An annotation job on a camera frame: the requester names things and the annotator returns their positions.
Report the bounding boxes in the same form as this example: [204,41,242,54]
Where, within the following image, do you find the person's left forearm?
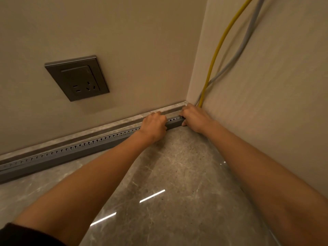
[11,129,155,246]

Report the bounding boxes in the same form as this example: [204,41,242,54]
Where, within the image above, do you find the grey cable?
[196,0,267,105]

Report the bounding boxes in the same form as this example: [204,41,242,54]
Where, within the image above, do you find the grey wall power socket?
[45,55,110,102]

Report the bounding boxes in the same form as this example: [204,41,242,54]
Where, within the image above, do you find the grey perforated cable duct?
[0,116,185,184]

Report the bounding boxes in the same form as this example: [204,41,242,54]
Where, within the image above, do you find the person's right forearm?
[199,120,328,246]

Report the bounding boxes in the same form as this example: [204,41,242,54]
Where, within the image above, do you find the black sleeve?
[0,222,67,246]

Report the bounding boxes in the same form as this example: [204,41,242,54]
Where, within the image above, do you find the person's right hand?
[179,104,215,134]

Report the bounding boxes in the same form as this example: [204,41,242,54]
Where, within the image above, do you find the person's left hand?
[140,111,168,144]

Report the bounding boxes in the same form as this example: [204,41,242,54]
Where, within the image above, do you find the yellow cable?
[199,0,255,108]

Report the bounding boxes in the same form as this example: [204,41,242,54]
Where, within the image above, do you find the grey stone skirting board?
[0,101,189,162]

